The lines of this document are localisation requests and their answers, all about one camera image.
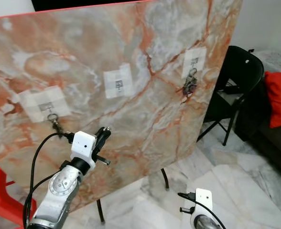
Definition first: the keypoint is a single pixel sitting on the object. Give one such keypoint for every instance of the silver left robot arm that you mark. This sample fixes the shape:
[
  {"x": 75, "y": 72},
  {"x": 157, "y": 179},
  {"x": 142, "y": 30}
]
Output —
[{"x": 64, "y": 188}]

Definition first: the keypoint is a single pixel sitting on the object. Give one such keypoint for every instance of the dark sofa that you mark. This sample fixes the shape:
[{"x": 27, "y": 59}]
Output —
[{"x": 279, "y": 143}]

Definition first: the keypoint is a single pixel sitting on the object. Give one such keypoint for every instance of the black folding chair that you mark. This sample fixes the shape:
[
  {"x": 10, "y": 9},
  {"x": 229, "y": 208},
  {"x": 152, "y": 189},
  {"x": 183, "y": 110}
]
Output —
[{"x": 241, "y": 71}]

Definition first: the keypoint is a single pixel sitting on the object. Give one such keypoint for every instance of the adhesive hook on white tape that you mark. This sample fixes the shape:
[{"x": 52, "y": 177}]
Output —
[
  {"x": 45, "y": 101},
  {"x": 195, "y": 57},
  {"x": 119, "y": 81}
]

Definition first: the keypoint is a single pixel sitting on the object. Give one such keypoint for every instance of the marble pattern folding table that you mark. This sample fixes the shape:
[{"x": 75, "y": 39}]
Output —
[{"x": 88, "y": 47}]

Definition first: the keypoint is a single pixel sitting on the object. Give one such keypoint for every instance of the red plastic stool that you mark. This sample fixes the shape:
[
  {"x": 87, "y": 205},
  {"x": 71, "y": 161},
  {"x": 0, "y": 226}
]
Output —
[{"x": 2, "y": 200}]

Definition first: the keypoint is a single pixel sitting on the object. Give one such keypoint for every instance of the large bunch of keys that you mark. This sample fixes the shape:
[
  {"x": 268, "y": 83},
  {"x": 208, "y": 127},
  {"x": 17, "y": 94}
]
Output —
[{"x": 189, "y": 86}]

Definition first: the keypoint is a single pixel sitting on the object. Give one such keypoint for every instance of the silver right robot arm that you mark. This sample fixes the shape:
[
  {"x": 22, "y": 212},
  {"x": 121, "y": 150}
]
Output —
[{"x": 202, "y": 223}]

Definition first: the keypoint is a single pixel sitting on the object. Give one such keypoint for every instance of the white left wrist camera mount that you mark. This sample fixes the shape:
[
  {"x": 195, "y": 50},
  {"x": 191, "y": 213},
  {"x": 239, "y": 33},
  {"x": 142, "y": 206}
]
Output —
[{"x": 82, "y": 145}]

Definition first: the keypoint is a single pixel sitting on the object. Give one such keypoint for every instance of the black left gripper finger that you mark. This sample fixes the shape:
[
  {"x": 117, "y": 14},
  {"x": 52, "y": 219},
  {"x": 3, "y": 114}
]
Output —
[{"x": 102, "y": 137}]

